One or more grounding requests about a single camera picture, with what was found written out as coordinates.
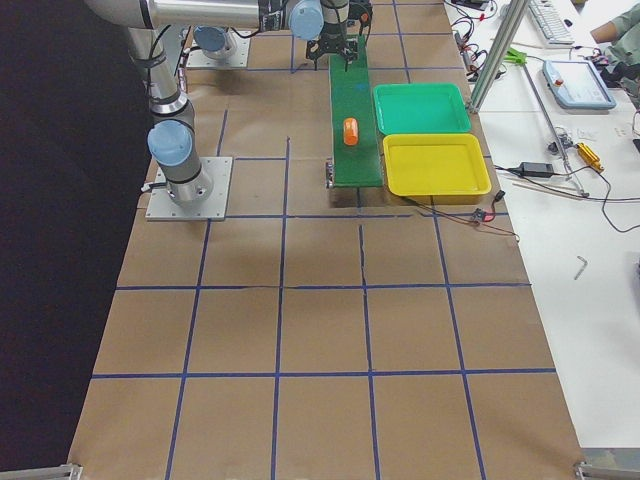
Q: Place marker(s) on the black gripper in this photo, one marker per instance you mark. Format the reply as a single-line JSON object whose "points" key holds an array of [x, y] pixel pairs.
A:
{"points": [[330, 32]]}

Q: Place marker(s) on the orange cylinder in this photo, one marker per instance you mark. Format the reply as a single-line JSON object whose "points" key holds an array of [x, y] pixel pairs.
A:
{"points": [[350, 131]]}

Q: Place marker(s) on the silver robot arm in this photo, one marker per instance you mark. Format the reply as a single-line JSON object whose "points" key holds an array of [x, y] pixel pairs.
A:
{"points": [[171, 141], [216, 43]]}

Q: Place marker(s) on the green conveyor belt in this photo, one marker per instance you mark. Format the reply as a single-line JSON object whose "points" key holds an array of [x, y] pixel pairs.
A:
{"points": [[350, 96]]}

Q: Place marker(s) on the green plastic tray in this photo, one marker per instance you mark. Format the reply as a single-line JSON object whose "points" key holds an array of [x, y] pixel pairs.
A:
{"points": [[420, 108]]}

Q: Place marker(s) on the yellow plastic tray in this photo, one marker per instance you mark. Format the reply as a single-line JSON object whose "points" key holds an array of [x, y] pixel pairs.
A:
{"points": [[447, 167]]}

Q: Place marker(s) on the small circuit board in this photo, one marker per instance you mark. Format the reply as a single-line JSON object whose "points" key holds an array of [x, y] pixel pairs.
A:
{"points": [[479, 216]]}

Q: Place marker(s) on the black power adapter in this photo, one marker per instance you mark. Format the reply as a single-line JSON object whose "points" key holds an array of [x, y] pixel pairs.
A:
{"points": [[537, 169]]}

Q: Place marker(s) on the white keyboard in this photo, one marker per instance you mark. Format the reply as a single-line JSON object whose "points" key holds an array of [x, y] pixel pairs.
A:
{"points": [[551, 26]]}

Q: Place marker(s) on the teach pendant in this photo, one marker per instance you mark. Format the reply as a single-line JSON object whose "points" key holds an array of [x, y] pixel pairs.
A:
{"points": [[577, 85]]}

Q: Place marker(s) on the allen key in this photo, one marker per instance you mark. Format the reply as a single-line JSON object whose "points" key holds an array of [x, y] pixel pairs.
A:
{"points": [[583, 265]]}

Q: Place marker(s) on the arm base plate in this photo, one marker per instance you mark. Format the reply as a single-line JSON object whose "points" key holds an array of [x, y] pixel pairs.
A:
{"points": [[204, 198], [236, 58]]}

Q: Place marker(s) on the green handled reach tool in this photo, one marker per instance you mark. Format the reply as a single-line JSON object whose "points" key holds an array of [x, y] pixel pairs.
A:
{"points": [[515, 56]]}

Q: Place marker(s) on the aluminium frame post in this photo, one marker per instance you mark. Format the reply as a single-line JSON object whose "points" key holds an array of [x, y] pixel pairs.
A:
{"points": [[502, 41]]}

